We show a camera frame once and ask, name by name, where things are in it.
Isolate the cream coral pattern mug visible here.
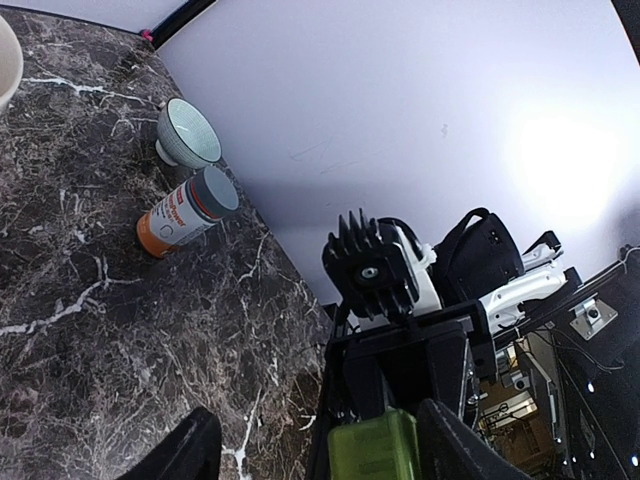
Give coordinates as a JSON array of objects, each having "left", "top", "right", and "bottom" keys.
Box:
[{"left": 0, "top": 17, "right": 24, "bottom": 113}]

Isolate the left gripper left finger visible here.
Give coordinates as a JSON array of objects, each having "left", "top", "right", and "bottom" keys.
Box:
[{"left": 120, "top": 406, "right": 222, "bottom": 480}]

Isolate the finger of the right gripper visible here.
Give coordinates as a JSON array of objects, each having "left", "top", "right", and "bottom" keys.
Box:
[
  {"left": 342, "top": 350, "right": 399, "bottom": 421},
  {"left": 426, "top": 324, "right": 470, "bottom": 415}
]

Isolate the right black frame post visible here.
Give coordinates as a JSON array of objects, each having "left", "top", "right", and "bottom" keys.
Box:
[{"left": 139, "top": 0, "right": 216, "bottom": 49}]

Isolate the right light green bowl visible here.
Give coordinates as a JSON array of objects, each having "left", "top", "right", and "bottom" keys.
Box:
[{"left": 155, "top": 98, "right": 222, "bottom": 170}]

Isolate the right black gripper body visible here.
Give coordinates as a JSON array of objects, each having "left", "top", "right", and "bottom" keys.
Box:
[{"left": 319, "top": 301, "right": 497, "bottom": 425}]

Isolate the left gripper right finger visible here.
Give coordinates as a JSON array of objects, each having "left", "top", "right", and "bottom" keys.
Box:
[{"left": 417, "top": 399, "right": 529, "bottom": 480}]

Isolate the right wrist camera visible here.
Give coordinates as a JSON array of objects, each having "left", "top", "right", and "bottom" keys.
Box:
[{"left": 322, "top": 210, "right": 442, "bottom": 323}]

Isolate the orange pill bottle grey cap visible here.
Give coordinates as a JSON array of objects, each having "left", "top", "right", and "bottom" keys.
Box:
[{"left": 135, "top": 165, "right": 240, "bottom": 260}]

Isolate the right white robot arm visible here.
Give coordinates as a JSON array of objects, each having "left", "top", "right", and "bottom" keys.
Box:
[{"left": 318, "top": 208, "right": 580, "bottom": 426}]

